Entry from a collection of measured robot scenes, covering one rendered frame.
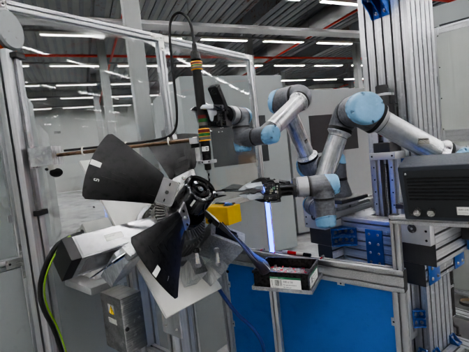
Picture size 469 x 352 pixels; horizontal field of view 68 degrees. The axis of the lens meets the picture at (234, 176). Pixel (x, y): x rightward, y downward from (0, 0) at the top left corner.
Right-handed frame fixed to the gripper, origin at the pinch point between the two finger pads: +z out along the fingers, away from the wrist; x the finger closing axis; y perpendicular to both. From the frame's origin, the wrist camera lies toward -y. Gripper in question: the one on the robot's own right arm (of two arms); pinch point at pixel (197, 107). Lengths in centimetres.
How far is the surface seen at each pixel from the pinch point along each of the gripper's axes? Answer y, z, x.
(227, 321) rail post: 104, -41, 26
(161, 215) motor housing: 36.6, 13.9, 10.7
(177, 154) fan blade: 15.8, -1.9, 13.5
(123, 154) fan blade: 14.2, 24.6, 13.7
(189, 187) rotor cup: 27.6, 11.8, -1.4
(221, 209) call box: 44, -37, 19
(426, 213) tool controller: 44, -23, -69
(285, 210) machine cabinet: 97, -294, 97
